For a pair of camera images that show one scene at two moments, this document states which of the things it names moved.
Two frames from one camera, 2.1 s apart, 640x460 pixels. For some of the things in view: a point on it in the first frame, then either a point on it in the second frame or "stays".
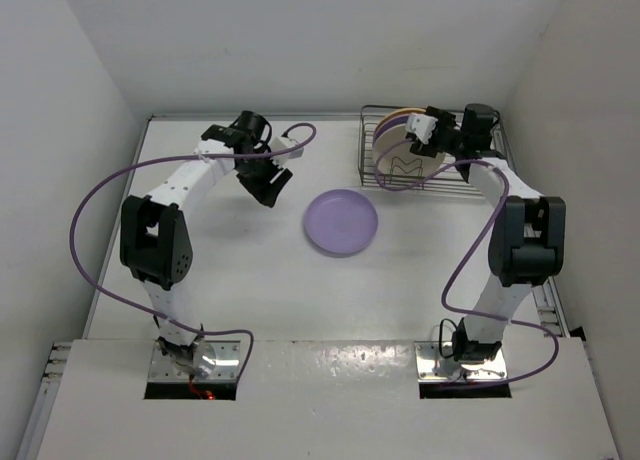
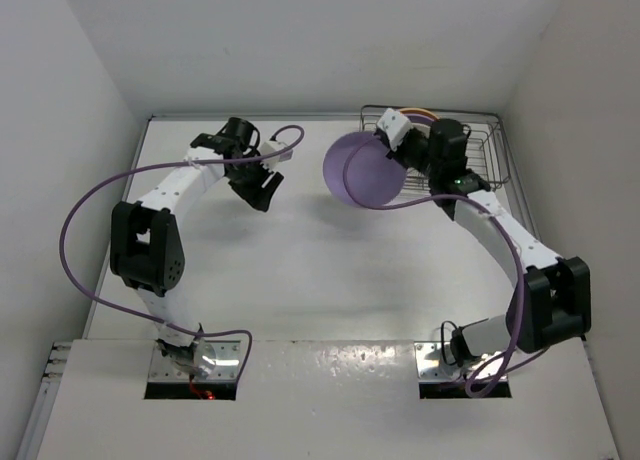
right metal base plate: (432, 366) stays
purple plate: (341, 221) -> (371, 174)
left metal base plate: (227, 353) stays
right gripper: (445, 119) -> (397, 154)
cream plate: (395, 160) -> (425, 130)
